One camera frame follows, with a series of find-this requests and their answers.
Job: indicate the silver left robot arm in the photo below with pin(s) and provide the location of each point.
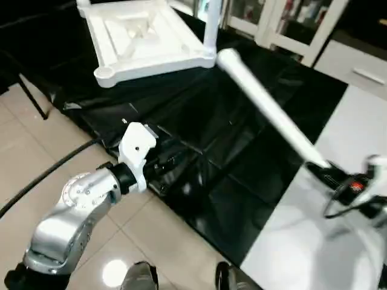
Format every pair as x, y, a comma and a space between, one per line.
72, 211

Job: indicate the white glass-door cabinet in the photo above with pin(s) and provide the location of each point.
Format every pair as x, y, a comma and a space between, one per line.
290, 21

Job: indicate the white plastic table top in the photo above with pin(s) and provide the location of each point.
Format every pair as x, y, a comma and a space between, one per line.
145, 36

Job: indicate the black metal stand leg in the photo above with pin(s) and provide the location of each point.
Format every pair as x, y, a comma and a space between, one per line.
33, 96

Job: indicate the white drawer unit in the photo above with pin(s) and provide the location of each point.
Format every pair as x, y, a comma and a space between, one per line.
357, 69

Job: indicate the black work mat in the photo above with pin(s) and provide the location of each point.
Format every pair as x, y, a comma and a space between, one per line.
199, 127

